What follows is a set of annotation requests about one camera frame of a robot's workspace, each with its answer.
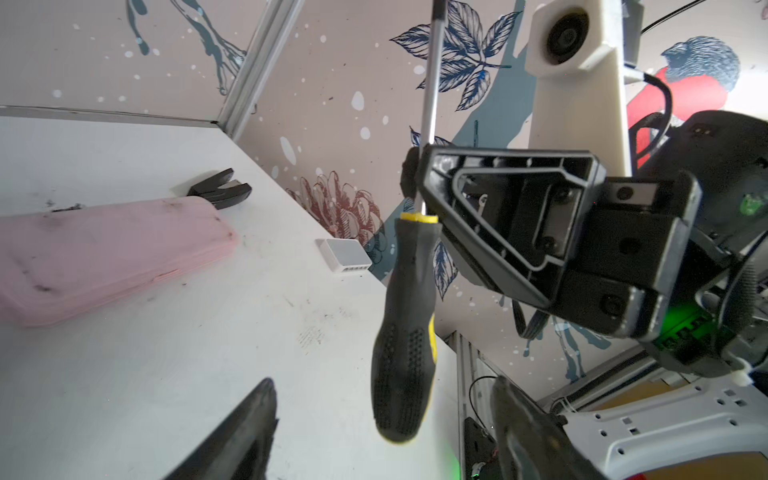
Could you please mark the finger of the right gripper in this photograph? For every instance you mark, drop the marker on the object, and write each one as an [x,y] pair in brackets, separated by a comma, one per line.
[512,216]

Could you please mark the black yellow screwdriver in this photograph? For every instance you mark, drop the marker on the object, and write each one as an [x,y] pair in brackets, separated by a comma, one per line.
[405,350]

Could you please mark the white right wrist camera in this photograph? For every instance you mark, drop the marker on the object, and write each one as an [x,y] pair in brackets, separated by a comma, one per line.
[576,54]

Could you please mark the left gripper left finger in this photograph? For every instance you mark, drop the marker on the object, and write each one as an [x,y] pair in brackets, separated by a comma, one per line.
[239,448]

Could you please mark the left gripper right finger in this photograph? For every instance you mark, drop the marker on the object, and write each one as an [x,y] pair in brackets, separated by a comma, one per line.
[530,444]

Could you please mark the black clip tool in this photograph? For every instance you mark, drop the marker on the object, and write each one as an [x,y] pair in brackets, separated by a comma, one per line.
[222,190]

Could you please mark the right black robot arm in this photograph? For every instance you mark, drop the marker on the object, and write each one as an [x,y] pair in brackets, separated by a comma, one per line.
[707,330]

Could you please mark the small white grey box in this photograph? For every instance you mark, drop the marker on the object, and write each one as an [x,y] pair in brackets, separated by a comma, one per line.
[343,255]

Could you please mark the pink plastic case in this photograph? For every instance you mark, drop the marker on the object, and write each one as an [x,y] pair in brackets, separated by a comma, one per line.
[57,265]

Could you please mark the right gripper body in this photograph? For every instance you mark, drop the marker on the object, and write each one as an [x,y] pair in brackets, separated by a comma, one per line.
[628,256]

